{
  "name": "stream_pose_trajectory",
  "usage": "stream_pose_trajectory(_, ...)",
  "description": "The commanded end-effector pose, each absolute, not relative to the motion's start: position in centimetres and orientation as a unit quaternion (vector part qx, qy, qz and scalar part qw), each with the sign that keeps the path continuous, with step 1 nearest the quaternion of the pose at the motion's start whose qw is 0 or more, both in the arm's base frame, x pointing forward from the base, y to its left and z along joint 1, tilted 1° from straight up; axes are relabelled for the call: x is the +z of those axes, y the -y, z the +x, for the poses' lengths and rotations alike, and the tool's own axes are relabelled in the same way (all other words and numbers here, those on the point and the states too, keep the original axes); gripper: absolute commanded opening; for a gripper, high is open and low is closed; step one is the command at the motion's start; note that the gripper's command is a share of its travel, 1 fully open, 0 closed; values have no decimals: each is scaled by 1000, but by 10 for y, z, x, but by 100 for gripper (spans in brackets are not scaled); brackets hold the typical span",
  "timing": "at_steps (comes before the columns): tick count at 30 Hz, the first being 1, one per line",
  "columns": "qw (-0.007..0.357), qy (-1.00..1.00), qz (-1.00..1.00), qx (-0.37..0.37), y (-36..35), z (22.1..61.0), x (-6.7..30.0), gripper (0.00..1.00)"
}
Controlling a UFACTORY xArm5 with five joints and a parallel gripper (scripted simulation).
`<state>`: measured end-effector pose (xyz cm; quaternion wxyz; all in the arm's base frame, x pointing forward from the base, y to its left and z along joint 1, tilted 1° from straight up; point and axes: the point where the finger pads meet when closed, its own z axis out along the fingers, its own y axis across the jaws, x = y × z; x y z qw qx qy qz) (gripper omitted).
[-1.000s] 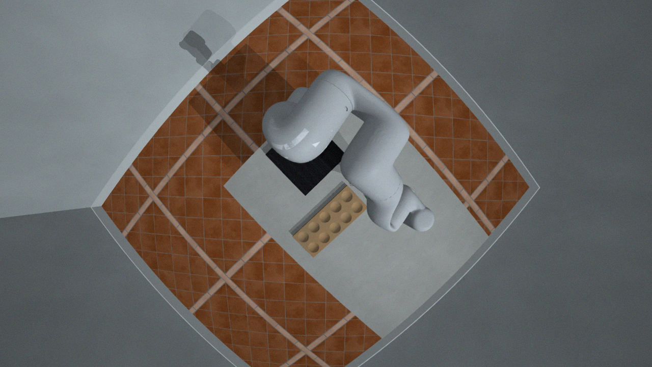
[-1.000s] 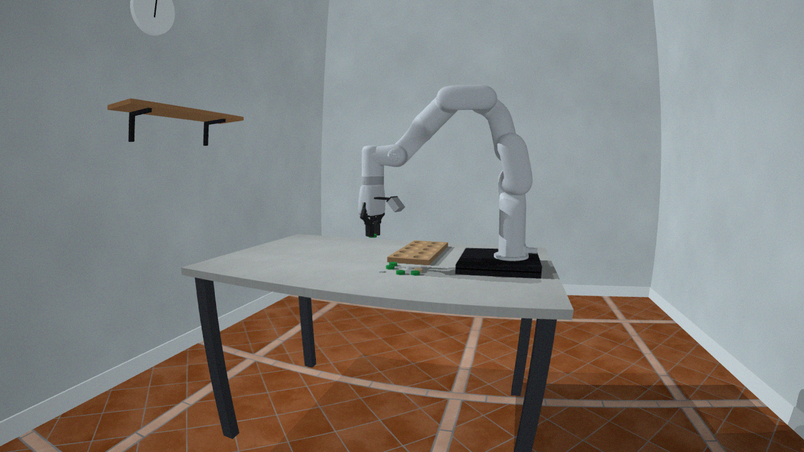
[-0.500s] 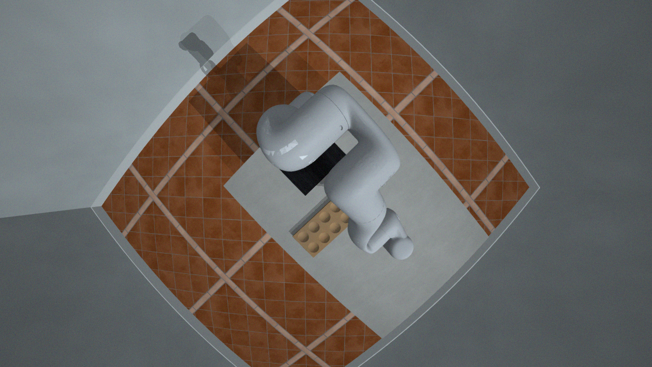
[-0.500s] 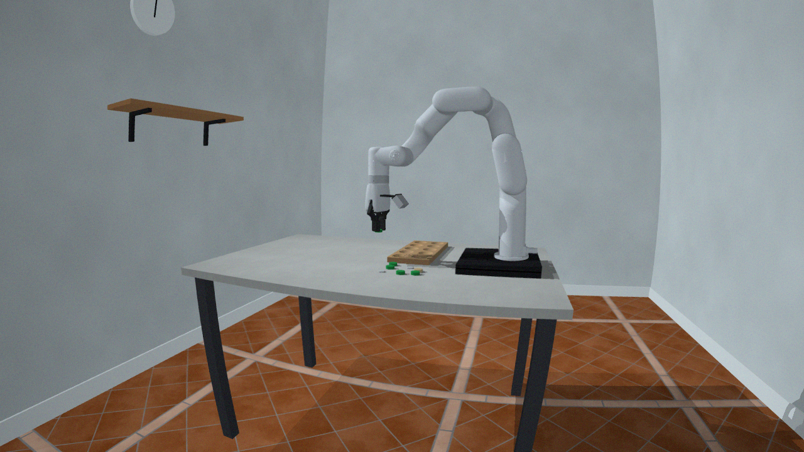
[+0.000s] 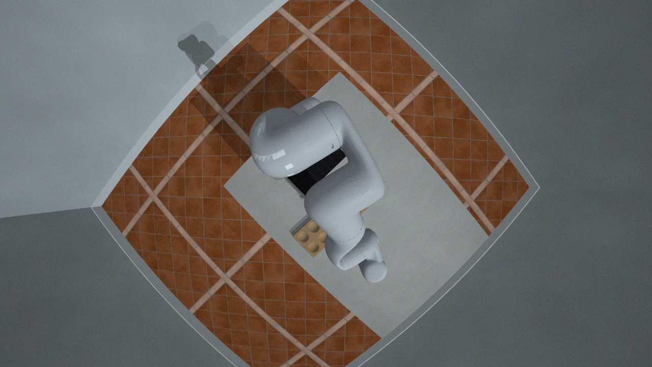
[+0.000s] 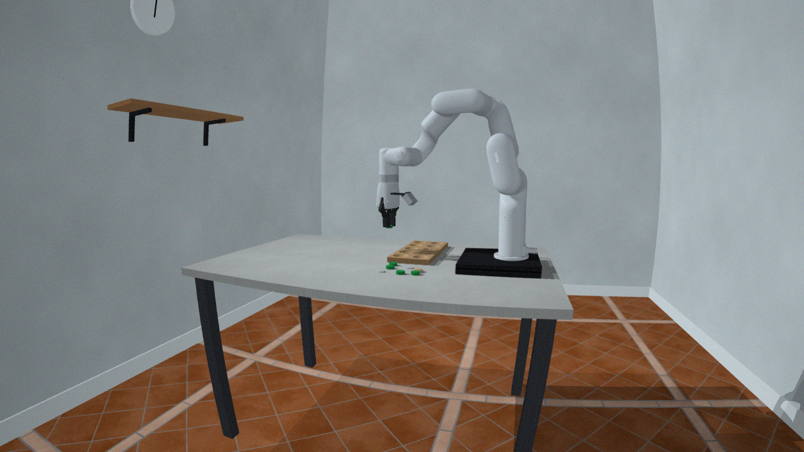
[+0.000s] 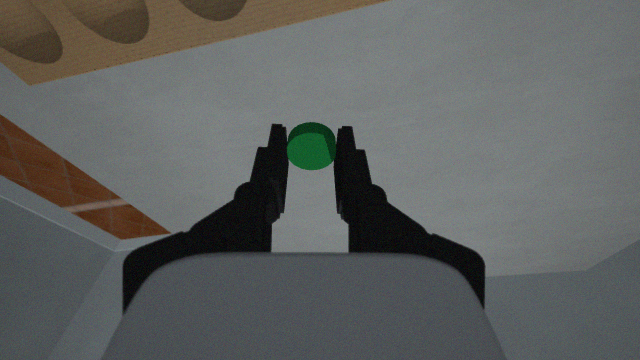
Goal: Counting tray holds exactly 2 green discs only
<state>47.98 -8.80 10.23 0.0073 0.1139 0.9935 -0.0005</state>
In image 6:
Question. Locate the tan tray with round pockets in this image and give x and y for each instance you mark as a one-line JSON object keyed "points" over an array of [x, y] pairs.
{"points": [[426, 259]]}

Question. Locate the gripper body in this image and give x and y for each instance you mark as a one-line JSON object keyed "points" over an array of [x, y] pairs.
{"points": [[384, 190]]}

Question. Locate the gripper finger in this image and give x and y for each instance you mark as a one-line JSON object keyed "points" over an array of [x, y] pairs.
{"points": [[385, 215], [392, 214]]}

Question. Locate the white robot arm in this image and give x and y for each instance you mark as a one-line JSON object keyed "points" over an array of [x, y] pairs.
{"points": [[508, 179]]}

